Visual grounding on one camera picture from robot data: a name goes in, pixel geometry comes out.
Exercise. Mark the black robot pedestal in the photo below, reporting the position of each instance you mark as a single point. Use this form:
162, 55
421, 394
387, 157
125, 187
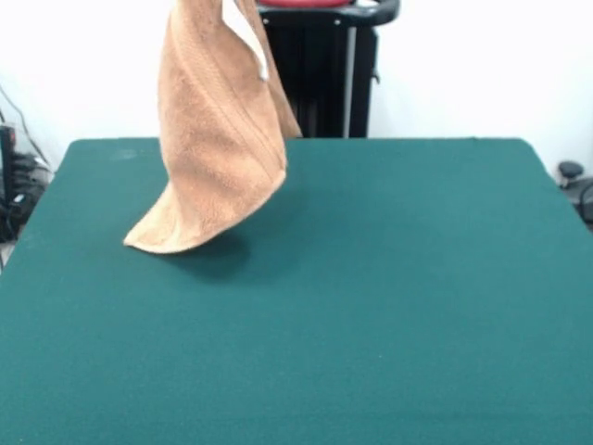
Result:
324, 92

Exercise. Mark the red robot base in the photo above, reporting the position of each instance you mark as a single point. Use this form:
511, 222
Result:
306, 2

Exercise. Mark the tan terry towel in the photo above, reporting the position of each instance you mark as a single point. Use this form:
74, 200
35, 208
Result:
213, 139

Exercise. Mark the black chair base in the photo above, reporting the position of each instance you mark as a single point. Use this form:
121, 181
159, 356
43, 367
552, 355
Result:
571, 169

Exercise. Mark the black box with red light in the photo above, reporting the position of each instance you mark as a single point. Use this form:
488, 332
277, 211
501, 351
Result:
7, 157

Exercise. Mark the dark green table cloth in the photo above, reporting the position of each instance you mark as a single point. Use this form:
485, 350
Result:
370, 361

